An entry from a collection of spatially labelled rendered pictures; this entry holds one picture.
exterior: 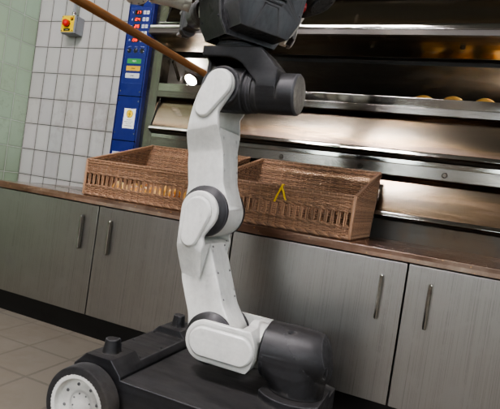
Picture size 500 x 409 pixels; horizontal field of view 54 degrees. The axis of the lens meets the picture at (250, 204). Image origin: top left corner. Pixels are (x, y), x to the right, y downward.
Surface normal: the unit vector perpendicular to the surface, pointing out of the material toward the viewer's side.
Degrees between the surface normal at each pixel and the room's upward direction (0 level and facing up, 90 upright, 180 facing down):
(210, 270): 90
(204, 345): 90
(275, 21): 105
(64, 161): 90
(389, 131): 70
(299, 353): 65
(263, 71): 90
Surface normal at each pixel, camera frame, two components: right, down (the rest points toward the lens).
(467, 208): -0.32, -0.36
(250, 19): 0.47, 0.36
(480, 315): -0.39, -0.03
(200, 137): -0.30, 0.40
